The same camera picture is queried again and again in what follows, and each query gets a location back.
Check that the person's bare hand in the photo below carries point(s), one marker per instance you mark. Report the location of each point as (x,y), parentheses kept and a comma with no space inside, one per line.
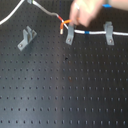
(84,11)

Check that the blue wristband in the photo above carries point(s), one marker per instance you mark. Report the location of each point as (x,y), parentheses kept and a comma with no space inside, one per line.
(106,6)

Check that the black perforated breadboard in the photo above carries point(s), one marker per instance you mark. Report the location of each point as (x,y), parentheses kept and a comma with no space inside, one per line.
(50,84)

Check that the middle grey cable clip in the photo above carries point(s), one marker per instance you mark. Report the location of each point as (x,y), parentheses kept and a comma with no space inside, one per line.
(70,35)

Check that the right grey cable clip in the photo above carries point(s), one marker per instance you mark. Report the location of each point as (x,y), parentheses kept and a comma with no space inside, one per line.
(108,28)

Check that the left grey cable clip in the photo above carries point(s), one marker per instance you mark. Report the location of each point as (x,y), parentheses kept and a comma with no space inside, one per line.
(28,36)

